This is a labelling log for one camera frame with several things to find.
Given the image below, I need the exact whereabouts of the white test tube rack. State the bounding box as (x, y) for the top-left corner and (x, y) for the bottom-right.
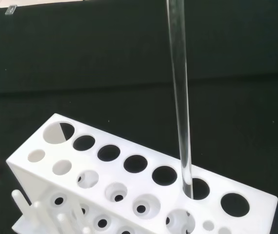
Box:
(6, 113), (278, 234)

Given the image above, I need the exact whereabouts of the black bench cloth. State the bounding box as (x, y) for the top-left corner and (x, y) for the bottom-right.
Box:
(0, 0), (278, 234)

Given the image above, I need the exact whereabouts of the clear plastic cloth clip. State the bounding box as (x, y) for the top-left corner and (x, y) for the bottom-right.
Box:
(5, 4), (17, 16)

